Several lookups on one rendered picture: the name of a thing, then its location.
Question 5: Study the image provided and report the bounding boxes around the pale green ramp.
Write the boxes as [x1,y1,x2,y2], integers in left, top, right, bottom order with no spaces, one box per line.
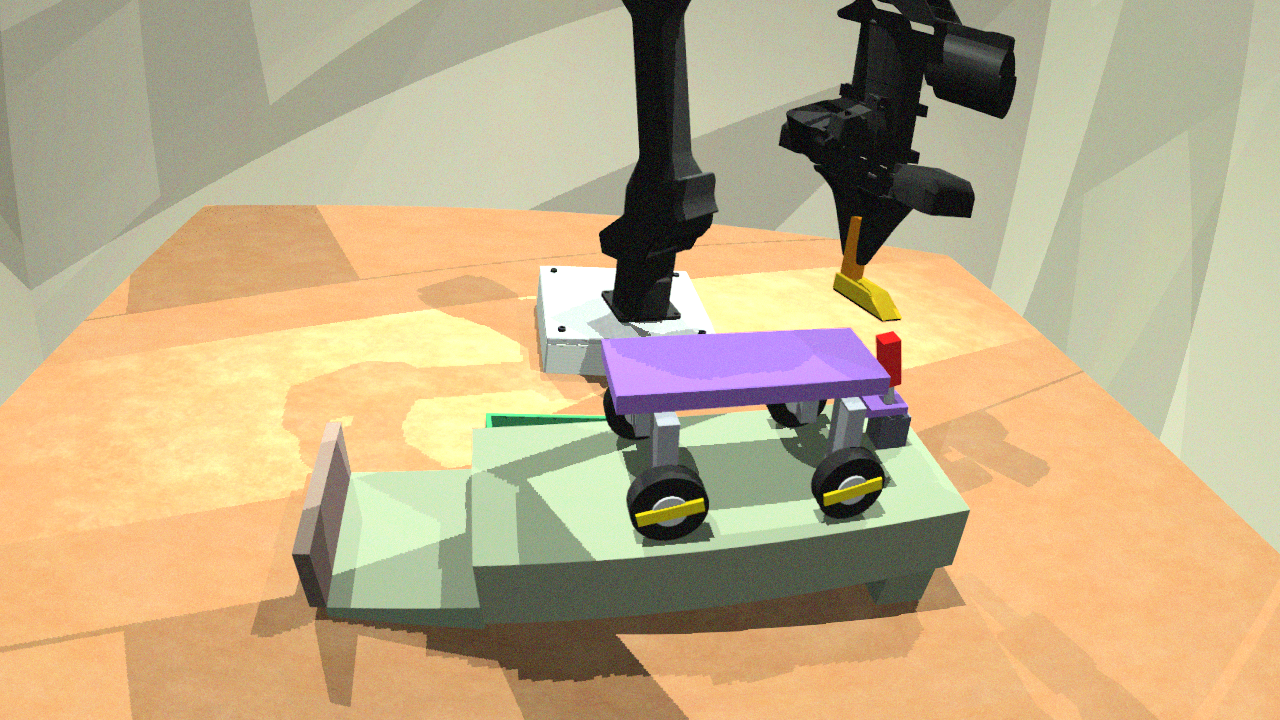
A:
[292,404,972,629]

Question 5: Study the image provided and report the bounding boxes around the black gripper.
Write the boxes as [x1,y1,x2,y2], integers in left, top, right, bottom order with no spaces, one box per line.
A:
[814,76,975,265]

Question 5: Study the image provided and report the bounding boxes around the yellow chock with orange handle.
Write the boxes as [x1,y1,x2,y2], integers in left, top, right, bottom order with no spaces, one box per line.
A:
[833,217,902,322]

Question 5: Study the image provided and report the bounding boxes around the green tray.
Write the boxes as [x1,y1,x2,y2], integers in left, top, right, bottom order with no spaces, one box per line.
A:
[485,413,605,428]

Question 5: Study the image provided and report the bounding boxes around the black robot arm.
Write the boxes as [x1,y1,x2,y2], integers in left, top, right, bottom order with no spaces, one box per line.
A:
[599,0,1018,323]

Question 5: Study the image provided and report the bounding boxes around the red-headed metal pin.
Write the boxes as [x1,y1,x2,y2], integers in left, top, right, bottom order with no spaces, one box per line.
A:
[876,331,902,404]

